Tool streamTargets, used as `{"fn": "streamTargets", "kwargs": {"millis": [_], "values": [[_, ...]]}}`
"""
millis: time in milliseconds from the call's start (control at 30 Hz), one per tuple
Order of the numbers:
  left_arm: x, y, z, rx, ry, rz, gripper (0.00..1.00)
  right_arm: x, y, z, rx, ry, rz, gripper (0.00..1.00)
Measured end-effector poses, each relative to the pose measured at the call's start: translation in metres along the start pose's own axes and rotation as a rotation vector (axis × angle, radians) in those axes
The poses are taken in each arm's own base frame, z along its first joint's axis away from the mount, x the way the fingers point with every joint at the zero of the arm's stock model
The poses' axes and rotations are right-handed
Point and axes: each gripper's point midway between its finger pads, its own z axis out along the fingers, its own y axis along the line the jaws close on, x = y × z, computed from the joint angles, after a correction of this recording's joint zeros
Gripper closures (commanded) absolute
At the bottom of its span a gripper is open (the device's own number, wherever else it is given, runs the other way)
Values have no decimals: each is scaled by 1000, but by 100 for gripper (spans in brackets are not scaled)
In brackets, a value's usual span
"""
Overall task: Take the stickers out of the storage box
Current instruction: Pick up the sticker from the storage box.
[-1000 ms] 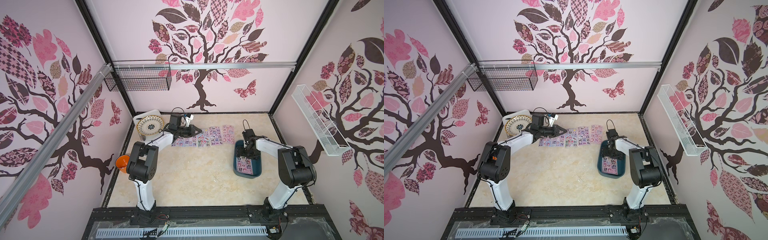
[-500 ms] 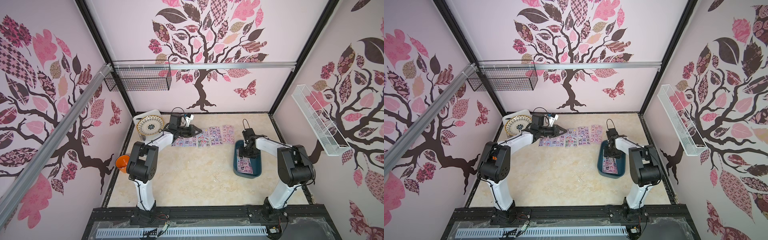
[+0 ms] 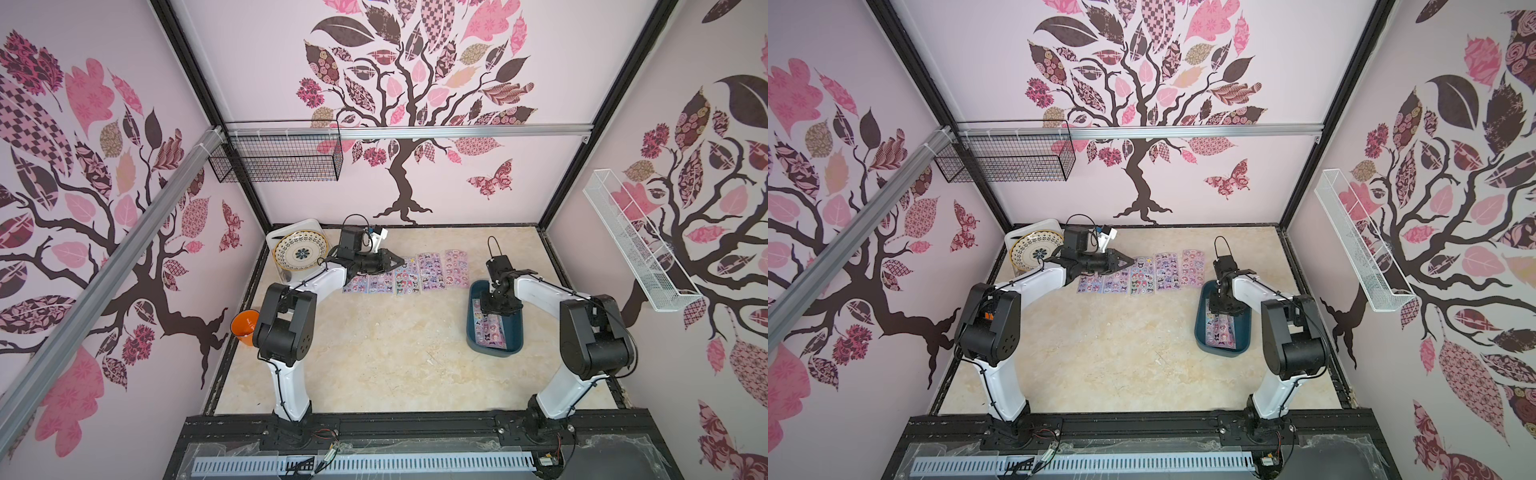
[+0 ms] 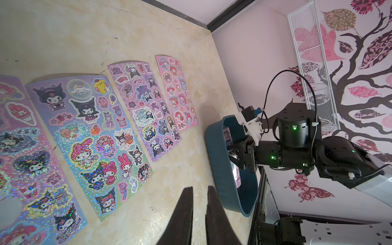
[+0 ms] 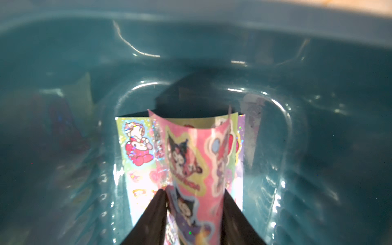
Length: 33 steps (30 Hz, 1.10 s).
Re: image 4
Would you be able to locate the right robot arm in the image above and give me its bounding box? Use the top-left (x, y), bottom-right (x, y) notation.
top-left (227, 103), bottom-right (392, 205)

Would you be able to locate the remaining sticker sheet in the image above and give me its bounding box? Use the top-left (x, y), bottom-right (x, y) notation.
top-left (26, 75), bottom-right (153, 221)

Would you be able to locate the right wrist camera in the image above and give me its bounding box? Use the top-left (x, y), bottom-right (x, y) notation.
top-left (235, 105), bottom-right (264, 146)

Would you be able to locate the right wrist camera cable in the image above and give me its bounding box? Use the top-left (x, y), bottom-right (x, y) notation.
top-left (260, 69), bottom-right (319, 135)

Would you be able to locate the teal plastic storage box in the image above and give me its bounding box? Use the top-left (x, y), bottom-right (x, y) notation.
top-left (205, 115), bottom-right (258, 217)

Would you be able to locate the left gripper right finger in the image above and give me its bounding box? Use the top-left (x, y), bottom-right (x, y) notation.
top-left (205, 186), bottom-right (241, 245)

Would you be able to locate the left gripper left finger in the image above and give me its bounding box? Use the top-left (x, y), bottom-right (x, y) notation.
top-left (157, 187), bottom-right (194, 245)

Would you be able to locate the pink sticker sheet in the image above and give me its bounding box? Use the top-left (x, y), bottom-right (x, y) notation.
top-left (1, 75), bottom-right (87, 245)
top-left (155, 55), bottom-right (199, 132)

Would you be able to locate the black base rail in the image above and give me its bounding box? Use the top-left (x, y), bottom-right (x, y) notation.
top-left (247, 167), bottom-right (306, 245)

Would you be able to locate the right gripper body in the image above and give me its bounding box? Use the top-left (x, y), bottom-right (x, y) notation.
top-left (228, 135), bottom-right (259, 173)

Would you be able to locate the white wire basket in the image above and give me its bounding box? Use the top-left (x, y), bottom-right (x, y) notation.
top-left (287, 1), bottom-right (340, 137)

